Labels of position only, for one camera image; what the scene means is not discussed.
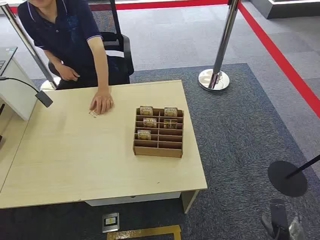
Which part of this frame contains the person's right hand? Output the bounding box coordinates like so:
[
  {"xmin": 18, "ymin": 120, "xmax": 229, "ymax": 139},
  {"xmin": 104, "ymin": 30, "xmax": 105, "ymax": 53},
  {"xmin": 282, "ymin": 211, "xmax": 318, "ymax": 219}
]
[{"xmin": 59, "ymin": 64, "xmax": 82, "ymax": 82}]

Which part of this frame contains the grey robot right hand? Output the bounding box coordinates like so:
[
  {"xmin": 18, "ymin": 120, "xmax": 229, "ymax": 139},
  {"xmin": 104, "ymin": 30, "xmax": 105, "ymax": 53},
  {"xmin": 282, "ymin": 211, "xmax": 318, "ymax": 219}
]
[{"xmin": 288, "ymin": 215, "xmax": 307, "ymax": 240}]

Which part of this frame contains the person's left hand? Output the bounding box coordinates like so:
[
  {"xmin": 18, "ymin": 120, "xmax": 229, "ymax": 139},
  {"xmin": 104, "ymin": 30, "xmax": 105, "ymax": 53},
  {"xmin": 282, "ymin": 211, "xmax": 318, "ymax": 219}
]
[{"xmin": 89, "ymin": 89, "xmax": 115, "ymax": 116}]

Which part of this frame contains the person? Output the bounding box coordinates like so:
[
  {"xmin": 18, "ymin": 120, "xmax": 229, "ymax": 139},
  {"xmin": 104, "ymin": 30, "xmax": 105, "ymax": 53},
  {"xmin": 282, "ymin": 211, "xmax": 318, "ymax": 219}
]
[{"xmin": 17, "ymin": 0, "xmax": 131, "ymax": 91}]

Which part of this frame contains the brown slotted card organizer box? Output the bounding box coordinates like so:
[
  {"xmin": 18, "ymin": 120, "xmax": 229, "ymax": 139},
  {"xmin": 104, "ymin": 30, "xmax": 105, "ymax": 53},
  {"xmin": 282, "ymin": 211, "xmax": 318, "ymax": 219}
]
[{"xmin": 132, "ymin": 106, "xmax": 185, "ymax": 159}]

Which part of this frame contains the black round-base stand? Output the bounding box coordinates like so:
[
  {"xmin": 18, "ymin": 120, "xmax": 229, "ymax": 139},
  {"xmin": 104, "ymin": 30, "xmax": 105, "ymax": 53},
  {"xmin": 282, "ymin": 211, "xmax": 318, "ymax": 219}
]
[{"xmin": 267, "ymin": 153, "xmax": 320, "ymax": 198}]

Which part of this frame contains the black office chair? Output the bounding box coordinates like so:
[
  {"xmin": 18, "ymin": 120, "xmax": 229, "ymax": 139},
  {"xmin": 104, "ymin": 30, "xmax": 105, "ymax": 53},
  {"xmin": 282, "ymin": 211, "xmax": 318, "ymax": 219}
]
[{"xmin": 48, "ymin": 0, "xmax": 135, "ymax": 89}]

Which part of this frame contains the grey laptop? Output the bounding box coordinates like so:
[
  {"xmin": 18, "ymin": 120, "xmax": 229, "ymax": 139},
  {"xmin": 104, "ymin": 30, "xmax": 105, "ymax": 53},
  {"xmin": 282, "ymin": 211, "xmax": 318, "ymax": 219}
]
[{"xmin": 0, "ymin": 46, "xmax": 18, "ymax": 76}]

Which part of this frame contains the white under-desk panel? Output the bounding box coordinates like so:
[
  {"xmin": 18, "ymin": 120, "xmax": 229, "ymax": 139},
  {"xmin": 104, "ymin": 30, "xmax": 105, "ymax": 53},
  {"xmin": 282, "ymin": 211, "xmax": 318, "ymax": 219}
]
[{"xmin": 85, "ymin": 191, "xmax": 181, "ymax": 207}]

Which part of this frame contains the metal floor socket box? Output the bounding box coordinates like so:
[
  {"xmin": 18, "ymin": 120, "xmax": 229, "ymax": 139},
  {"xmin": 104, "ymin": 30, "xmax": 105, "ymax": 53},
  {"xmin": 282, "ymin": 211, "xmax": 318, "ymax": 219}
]
[{"xmin": 102, "ymin": 212, "xmax": 120, "ymax": 234}]

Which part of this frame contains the red barrier belt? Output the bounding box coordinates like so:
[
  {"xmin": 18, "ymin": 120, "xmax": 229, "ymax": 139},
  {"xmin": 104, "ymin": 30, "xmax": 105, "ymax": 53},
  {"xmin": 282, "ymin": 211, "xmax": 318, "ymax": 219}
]
[
  {"xmin": 236, "ymin": 0, "xmax": 320, "ymax": 119},
  {"xmin": 8, "ymin": 0, "xmax": 229, "ymax": 15}
]

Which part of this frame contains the blue-grey carpet rug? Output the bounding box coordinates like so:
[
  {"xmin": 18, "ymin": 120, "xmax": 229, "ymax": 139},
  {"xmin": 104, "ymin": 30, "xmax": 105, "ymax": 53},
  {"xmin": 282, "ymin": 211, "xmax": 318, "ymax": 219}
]
[{"xmin": 0, "ymin": 62, "xmax": 320, "ymax": 240}]

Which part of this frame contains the light wood desk leg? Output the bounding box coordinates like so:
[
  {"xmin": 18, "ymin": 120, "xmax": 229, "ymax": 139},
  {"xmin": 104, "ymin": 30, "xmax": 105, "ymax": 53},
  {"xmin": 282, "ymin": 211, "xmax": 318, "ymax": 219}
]
[{"xmin": 180, "ymin": 189, "xmax": 200, "ymax": 215}]

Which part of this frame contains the grey raised platform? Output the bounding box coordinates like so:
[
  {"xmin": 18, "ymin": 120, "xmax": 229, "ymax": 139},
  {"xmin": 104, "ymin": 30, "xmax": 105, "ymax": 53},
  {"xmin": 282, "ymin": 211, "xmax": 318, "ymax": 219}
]
[{"xmin": 250, "ymin": 0, "xmax": 320, "ymax": 20}]

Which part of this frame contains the black gooseneck cable device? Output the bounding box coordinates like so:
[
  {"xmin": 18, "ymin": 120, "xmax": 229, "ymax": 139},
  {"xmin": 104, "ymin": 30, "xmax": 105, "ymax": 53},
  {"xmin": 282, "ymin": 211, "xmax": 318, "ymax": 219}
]
[{"xmin": 0, "ymin": 76, "xmax": 54, "ymax": 109}]

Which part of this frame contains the chrome stanchion post with base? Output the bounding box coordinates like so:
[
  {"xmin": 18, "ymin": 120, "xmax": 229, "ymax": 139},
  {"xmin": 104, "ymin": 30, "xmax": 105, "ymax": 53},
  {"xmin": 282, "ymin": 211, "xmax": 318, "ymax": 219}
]
[
  {"xmin": 198, "ymin": 0, "xmax": 241, "ymax": 93},
  {"xmin": 0, "ymin": 2, "xmax": 62, "ymax": 92}
]

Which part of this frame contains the gold floor tape frame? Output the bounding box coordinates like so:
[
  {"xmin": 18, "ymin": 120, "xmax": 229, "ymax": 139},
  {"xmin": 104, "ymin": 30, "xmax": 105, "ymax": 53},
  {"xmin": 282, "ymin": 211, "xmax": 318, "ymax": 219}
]
[{"xmin": 106, "ymin": 224, "xmax": 182, "ymax": 240}]

